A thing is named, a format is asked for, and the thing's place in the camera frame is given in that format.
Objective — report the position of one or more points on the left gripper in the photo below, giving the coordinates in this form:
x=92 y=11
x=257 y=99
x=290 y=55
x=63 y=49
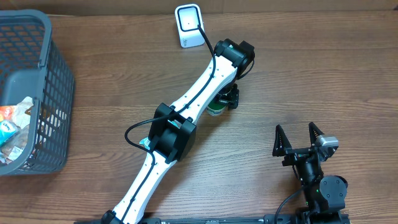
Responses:
x=232 y=101

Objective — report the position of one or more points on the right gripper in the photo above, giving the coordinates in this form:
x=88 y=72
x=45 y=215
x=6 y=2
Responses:
x=282 y=148

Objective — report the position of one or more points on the green lid jar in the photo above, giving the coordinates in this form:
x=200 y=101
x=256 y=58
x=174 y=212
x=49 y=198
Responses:
x=215 y=109

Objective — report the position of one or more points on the teal tissue pack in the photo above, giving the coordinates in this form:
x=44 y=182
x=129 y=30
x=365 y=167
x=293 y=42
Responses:
x=145 y=143

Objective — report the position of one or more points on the beige brown snack bag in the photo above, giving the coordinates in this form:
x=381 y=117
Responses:
x=22 y=112

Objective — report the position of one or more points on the orange snack packet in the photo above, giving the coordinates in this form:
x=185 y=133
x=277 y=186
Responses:
x=9 y=113

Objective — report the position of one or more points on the small teal wipes pack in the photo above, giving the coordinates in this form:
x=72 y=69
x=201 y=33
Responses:
x=8 y=130

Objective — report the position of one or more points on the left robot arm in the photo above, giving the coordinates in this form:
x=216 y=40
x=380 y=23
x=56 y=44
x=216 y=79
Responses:
x=173 y=128

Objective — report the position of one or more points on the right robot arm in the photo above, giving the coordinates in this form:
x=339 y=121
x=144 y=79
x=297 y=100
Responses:
x=324 y=194

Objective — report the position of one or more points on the white barcode scanner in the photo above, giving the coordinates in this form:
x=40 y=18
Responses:
x=189 y=18

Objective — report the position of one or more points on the grey plastic mesh basket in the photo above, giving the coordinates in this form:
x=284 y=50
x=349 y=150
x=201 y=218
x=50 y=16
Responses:
x=32 y=65

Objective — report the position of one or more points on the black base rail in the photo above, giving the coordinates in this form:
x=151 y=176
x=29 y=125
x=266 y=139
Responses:
x=266 y=219

